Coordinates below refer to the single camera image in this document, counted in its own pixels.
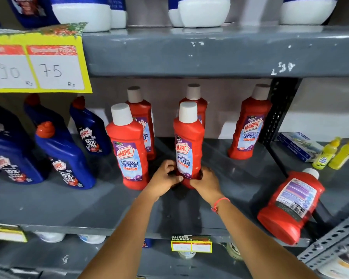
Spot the person's right hand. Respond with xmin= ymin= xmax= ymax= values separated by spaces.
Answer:
xmin=190 ymin=167 xmax=225 ymax=205

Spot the person's left hand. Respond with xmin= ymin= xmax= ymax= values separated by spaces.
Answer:
xmin=145 ymin=160 xmax=184 ymax=201

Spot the red cleaner bottle white cap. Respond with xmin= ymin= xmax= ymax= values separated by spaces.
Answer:
xmin=173 ymin=102 xmax=205 ymax=190
xmin=125 ymin=86 xmax=157 ymax=161
xmin=227 ymin=84 xmax=273 ymax=160
xmin=179 ymin=84 xmax=208 ymax=129
xmin=106 ymin=103 xmax=150 ymax=191
xmin=257 ymin=168 xmax=326 ymax=246

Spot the person's left forearm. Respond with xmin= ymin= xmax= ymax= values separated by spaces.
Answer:
xmin=87 ymin=192 xmax=161 ymax=279

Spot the person's right forearm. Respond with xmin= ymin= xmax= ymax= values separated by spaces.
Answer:
xmin=214 ymin=198 xmax=319 ymax=279

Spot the small yellow shelf label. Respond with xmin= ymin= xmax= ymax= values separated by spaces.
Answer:
xmin=0 ymin=223 xmax=28 ymax=243
xmin=170 ymin=235 xmax=213 ymax=254

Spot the pale green bottle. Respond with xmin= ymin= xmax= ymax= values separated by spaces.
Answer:
xmin=226 ymin=242 xmax=244 ymax=261

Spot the blue cleaner bottle red cap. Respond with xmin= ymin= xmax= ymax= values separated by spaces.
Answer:
xmin=23 ymin=94 xmax=68 ymax=137
xmin=69 ymin=96 xmax=113 ymax=157
xmin=0 ymin=95 xmax=45 ymax=185
xmin=35 ymin=121 xmax=97 ymax=190

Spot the blue cardboard box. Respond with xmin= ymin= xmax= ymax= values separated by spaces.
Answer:
xmin=276 ymin=132 xmax=324 ymax=163

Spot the small yellow bottle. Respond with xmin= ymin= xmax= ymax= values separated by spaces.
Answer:
xmin=312 ymin=137 xmax=342 ymax=171
xmin=329 ymin=135 xmax=349 ymax=170

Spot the white and blue bottle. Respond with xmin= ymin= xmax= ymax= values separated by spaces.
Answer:
xmin=108 ymin=0 xmax=128 ymax=29
xmin=168 ymin=0 xmax=184 ymax=28
xmin=49 ymin=0 xmax=111 ymax=33
xmin=280 ymin=0 xmax=339 ymax=26
xmin=177 ymin=0 xmax=231 ymax=29

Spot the white printed package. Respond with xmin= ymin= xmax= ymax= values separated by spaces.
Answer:
xmin=316 ymin=249 xmax=349 ymax=279

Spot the large yellow price tag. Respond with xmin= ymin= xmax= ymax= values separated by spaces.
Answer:
xmin=0 ymin=22 xmax=93 ymax=94

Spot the blue refill pouch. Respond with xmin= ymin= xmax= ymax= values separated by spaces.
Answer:
xmin=5 ymin=0 xmax=60 ymax=29

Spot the red thread bracelet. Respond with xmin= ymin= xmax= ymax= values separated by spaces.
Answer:
xmin=211 ymin=197 xmax=231 ymax=214

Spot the black perforated shelf post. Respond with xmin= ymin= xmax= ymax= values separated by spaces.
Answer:
xmin=258 ymin=78 xmax=302 ymax=173

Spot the grey perforated angle rail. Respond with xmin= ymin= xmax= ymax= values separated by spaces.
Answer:
xmin=297 ymin=210 xmax=349 ymax=271

